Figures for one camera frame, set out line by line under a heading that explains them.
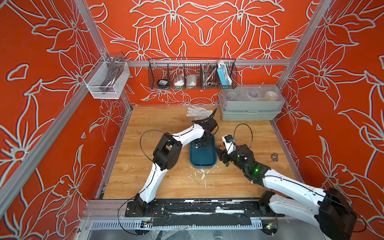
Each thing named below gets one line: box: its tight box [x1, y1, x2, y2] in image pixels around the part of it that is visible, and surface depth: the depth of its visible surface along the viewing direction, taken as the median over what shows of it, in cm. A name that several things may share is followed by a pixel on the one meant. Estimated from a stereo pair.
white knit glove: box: [186, 105, 213, 120], surface depth 117 cm
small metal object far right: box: [271, 153, 279, 162], surface depth 92 cm
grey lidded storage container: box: [219, 84, 285, 121], surface depth 105 cm
